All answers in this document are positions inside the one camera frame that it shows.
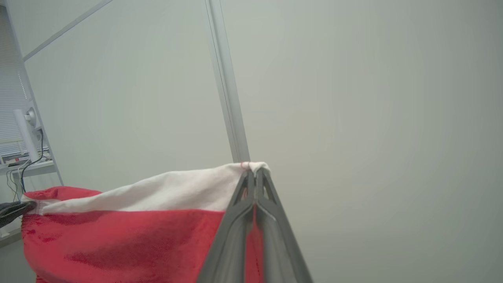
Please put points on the white window blinds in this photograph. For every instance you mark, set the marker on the white window blinds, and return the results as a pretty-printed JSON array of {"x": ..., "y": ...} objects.
[{"x": 10, "y": 98}]

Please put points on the thin grey diagonal beam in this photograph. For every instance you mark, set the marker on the thin grey diagonal beam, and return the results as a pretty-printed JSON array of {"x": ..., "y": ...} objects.
[{"x": 67, "y": 27}]

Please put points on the white desk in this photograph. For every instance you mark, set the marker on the white desk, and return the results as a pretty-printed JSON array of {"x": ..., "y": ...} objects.
[{"x": 35, "y": 169}]

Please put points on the thin grey frame bar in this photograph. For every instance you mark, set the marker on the thin grey frame bar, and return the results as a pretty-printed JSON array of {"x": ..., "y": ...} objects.
[{"x": 28, "y": 78}]

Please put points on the red and white jersey garment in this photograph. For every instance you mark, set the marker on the red and white jersey garment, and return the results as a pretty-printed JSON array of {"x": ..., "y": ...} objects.
[{"x": 137, "y": 243}]

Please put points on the grey metal partition post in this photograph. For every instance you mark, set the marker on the grey metal partition post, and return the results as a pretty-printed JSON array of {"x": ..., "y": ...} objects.
[{"x": 228, "y": 78}]

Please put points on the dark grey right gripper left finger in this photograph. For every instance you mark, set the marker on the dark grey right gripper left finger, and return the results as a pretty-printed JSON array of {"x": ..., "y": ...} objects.
[{"x": 232, "y": 236}]

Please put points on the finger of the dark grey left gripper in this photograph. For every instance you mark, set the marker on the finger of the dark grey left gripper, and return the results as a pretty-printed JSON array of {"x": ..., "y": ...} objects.
[{"x": 13, "y": 212}]

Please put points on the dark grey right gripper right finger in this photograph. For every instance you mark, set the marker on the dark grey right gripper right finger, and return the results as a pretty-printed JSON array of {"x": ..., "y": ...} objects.
[{"x": 275, "y": 243}]

